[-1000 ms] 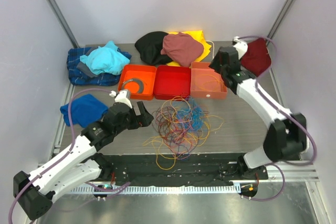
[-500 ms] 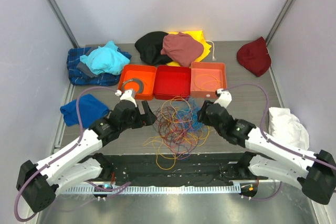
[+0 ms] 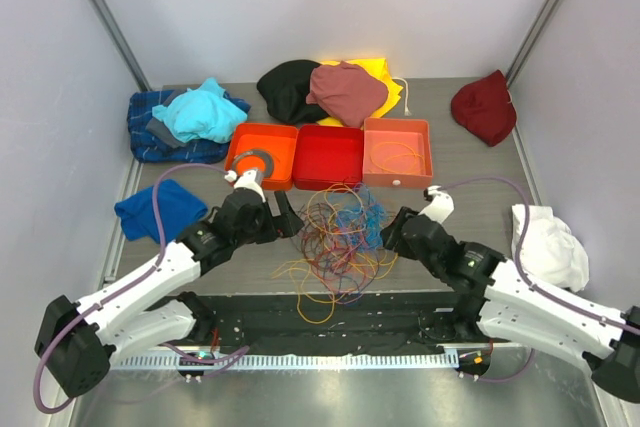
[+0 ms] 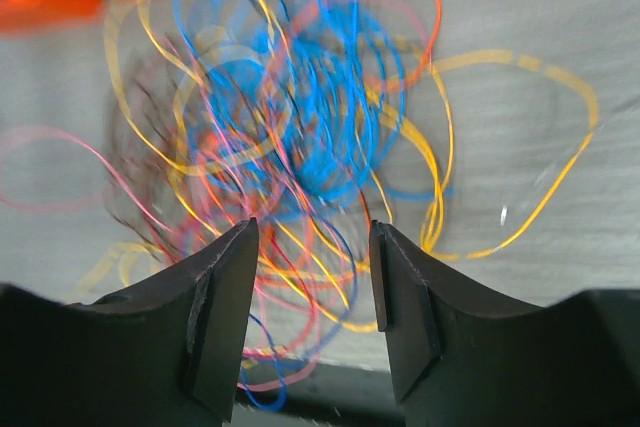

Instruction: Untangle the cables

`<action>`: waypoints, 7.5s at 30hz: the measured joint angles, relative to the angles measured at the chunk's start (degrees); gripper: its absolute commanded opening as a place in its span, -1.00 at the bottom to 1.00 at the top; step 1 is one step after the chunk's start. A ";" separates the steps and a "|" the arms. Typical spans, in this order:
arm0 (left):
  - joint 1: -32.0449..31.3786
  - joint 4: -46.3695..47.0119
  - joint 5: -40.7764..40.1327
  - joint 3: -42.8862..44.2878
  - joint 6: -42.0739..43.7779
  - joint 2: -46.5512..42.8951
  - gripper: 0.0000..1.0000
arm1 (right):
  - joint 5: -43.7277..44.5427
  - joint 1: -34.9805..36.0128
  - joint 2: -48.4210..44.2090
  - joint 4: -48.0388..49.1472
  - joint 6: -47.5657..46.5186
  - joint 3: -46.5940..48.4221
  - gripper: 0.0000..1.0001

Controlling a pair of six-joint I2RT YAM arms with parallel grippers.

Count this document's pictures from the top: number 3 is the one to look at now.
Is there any slotted cable duct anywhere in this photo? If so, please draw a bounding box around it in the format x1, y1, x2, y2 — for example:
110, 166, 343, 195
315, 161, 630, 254
114, 349, 459, 372

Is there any red plastic bin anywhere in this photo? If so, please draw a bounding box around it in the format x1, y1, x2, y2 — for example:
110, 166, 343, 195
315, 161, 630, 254
292, 125, 364, 191

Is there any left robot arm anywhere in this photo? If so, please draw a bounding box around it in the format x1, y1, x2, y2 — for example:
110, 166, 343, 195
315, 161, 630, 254
33, 187, 303, 399

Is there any grey cloth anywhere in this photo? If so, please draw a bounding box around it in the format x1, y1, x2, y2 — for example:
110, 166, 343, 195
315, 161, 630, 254
146, 117, 185, 149

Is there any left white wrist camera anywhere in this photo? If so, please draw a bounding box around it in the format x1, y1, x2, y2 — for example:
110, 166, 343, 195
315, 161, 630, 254
224, 168, 266, 202

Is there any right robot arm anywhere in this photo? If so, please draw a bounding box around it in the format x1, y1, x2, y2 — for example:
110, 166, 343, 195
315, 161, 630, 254
381, 208, 639, 404

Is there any grey tape roll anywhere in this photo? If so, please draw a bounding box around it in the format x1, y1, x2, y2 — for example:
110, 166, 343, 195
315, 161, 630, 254
231, 149, 275, 178

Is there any maroon cloth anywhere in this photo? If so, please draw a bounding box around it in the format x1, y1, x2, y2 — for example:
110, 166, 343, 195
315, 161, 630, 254
451, 70, 517, 147

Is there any light blue cloth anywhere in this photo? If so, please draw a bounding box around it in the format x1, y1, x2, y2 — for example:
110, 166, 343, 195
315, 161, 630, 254
152, 77, 248, 144

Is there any royal blue cloth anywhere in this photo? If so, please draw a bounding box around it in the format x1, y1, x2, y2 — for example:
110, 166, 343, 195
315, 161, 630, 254
114, 179, 208, 244

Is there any dusty pink cloth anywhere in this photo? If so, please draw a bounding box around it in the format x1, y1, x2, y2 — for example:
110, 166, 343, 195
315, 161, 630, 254
306, 62, 388, 128

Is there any orange plastic bin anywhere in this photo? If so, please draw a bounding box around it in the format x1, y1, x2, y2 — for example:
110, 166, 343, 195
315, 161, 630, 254
224, 122, 298, 191

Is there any coloured wire pile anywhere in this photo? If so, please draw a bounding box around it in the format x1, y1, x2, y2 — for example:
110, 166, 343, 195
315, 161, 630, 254
271, 182, 401, 325

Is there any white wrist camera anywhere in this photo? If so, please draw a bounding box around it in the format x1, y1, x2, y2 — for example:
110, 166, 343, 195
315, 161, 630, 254
420, 185, 454, 224
224, 168, 266, 202

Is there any dark blue plaid cloth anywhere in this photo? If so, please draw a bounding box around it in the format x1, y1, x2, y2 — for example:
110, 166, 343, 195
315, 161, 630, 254
127, 89, 230, 164

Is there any black cloth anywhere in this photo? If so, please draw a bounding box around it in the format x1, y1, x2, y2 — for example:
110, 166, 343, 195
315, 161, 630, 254
256, 59, 328, 125

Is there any salmon plastic bin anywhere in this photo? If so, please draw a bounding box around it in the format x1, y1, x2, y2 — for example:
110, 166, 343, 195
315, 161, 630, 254
362, 118, 434, 189

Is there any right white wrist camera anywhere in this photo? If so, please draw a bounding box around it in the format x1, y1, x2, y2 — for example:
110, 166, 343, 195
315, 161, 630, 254
420, 185, 454, 224

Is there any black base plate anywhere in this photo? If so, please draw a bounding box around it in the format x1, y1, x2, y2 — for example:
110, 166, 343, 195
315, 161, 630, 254
176, 291, 489, 356

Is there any orange wire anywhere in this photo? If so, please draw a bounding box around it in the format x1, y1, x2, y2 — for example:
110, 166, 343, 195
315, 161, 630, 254
368, 140, 424, 174

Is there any white drawstring cord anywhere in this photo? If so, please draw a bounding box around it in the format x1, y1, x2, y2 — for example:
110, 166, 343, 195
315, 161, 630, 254
392, 77, 413, 118

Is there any white cloth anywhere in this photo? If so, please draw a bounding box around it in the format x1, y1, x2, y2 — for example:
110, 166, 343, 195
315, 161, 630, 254
518, 205, 589, 292

